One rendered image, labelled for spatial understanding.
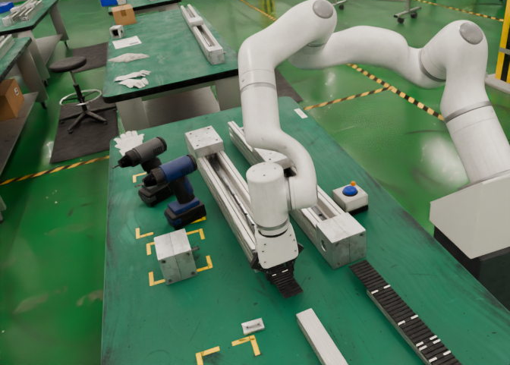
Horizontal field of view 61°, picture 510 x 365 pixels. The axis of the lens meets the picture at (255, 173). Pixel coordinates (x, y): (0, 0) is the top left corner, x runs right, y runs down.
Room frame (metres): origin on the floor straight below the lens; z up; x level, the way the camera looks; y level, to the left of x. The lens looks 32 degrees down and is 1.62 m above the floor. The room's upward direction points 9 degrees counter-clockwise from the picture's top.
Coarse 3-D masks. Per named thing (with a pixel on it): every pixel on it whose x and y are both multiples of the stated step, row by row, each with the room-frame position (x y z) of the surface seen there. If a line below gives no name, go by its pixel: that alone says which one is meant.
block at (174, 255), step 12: (156, 240) 0.96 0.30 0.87; (168, 240) 0.95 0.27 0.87; (180, 240) 0.94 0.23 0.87; (156, 252) 0.90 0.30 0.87; (168, 252) 0.90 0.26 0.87; (180, 252) 0.89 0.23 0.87; (168, 264) 0.88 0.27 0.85; (180, 264) 0.88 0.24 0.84; (192, 264) 0.89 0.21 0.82; (168, 276) 0.88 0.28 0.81; (180, 276) 0.88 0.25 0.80; (192, 276) 0.89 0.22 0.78
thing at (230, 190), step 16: (208, 160) 1.45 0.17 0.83; (224, 160) 1.36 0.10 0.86; (208, 176) 1.28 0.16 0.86; (224, 176) 1.30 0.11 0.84; (240, 176) 1.24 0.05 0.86; (224, 192) 1.16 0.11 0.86; (240, 192) 1.18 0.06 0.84; (224, 208) 1.11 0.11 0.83; (240, 208) 1.10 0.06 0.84; (240, 224) 0.98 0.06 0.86; (240, 240) 0.97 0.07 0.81
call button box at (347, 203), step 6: (354, 186) 1.11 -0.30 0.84; (336, 192) 1.09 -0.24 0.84; (342, 192) 1.08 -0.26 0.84; (360, 192) 1.07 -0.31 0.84; (336, 198) 1.08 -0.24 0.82; (342, 198) 1.06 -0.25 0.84; (348, 198) 1.05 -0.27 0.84; (354, 198) 1.05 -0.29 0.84; (360, 198) 1.05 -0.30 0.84; (366, 198) 1.05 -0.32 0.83; (342, 204) 1.05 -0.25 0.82; (348, 204) 1.03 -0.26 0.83; (354, 204) 1.04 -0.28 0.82; (360, 204) 1.05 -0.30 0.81; (366, 204) 1.05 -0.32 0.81; (348, 210) 1.03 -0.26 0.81; (354, 210) 1.04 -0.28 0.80; (360, 210) 1.05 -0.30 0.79; (366, 210) 1.05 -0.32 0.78
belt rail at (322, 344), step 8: (304, 312) 0.68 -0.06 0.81; (312, 312) 0.68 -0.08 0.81; (304, 320) 0.66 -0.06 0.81; (312, 320) 0.66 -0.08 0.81; (304, 328) 0.64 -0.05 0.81; (312, 328) 0.63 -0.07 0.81; (320, 328) 0.63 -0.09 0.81; (312, 336) 0.61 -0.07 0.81; (320, 336) 0.61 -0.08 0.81; (328, 336) 0.61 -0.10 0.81; (312, 344) 0.60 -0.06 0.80; (320, 344) 0.59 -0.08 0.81; (328, 344) 0.59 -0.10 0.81; (320, 352) 0.57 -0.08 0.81; (328, 352) 0.57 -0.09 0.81; (336, 352) 0.57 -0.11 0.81; (320, 360) 0.57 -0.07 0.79; (328, 360) 0.55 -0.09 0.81; (336, 360) 0.55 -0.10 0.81; (344, 360) 0.54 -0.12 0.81
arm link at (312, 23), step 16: (320, 0) 1.09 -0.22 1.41; (288, 16) 1.09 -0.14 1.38; (304, 16) 1.06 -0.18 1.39; (320, 16) 1.05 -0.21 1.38; (336, 16) 1.08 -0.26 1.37; (272, 32) 1.09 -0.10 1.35; (288, 32) 1.07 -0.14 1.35; (304, 32) 1.05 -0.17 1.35; (320, 32) 1.05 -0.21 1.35; (240, 48) 1.09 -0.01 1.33; (256, 48) 1.05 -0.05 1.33; (272, 48) 1.06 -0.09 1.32; (288, 48) 1.06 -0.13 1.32; (240, 64) 1.05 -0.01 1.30; (256, 64) 1.02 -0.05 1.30; (272, 64) 1.05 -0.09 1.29; (240, 80) 1.03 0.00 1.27; (256, 80) 0.99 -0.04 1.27; (272, 80) 1.01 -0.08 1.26
